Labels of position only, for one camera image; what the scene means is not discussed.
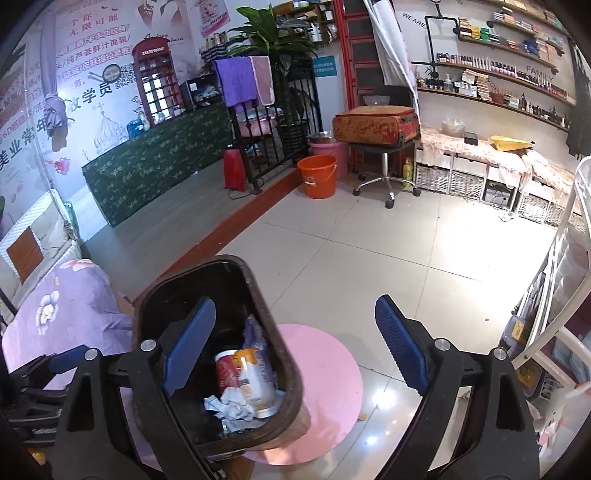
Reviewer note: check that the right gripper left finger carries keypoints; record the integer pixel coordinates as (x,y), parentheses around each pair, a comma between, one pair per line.
(118,421)

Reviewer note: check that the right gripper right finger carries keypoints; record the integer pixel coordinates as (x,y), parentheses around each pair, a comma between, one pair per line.
(473,421)

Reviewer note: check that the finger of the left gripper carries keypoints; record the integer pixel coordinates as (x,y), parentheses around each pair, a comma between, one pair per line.
(32,411)

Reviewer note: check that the white paper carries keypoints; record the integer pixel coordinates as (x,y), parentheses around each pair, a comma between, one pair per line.
(235,414)

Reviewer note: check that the red paper cup black lid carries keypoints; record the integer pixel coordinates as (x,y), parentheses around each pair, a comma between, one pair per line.
(227,375)

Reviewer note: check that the purple plastic snack wrapper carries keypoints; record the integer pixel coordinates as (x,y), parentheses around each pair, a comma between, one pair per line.
(254,346)

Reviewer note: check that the purple floral tablecloth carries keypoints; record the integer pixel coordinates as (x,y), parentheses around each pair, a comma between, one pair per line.
(73,305)

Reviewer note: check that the brown cushion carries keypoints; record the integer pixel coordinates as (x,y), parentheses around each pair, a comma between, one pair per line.
(25,254)

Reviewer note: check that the white sofa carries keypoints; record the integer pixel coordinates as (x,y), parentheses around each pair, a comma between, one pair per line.
(40,240)

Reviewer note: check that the pink round floor mat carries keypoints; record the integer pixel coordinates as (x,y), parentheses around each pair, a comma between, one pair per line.
(333,395)

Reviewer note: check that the green patterned counter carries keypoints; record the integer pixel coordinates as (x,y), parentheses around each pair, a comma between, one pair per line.
(136,172)

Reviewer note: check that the yellow tray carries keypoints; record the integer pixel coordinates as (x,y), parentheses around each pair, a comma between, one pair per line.
(509,144)

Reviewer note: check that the black swivel stool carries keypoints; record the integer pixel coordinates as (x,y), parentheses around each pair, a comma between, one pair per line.
(385,152)

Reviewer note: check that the orange plastic bucket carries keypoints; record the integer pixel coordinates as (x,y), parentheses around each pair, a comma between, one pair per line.
(318,175)

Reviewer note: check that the pink plastic bucket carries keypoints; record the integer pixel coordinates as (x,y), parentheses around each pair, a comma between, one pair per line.
(339,150)

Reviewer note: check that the orange patterned suitcase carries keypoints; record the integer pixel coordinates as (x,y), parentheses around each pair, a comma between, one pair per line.
(385,125)

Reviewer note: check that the red telephone booth cabinet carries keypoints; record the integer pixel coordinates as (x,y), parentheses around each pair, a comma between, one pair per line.
(156,80)

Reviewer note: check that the black metal rack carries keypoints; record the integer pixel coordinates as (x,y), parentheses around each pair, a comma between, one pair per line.
(270,137)

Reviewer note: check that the purple towel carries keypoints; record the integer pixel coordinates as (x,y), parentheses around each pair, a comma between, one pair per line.
(238,83)

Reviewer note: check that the red ladder shelf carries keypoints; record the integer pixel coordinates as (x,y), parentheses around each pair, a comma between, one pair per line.
(363,74)

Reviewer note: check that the pink towel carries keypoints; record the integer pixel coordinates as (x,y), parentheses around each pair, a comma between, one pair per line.
(263,75)

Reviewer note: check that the green potted plant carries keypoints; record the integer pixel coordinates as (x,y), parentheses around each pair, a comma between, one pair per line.
(284,43)

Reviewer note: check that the white metal shelf frame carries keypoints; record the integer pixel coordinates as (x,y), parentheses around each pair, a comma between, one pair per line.
(548,337)

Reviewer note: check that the blue wall sign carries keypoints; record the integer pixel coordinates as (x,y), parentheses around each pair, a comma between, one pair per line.
(324,66)

